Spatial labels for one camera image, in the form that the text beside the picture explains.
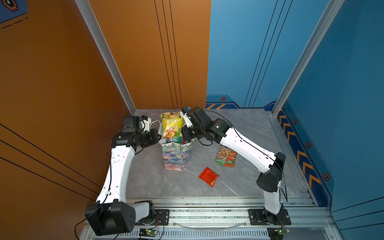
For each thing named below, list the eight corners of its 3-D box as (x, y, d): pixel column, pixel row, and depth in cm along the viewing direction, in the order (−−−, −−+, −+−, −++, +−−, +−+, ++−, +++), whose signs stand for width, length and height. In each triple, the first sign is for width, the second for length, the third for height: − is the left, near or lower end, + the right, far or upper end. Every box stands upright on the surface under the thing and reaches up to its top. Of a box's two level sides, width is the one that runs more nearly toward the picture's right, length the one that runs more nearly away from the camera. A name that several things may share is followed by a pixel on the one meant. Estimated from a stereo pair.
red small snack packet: (198, 177, 89) (198, 175, 87) (206, 167, 92) (206, 166, 91) (212, 187, 85) (212, 186, 83) (219, 177, 89) (220, 175, 87)
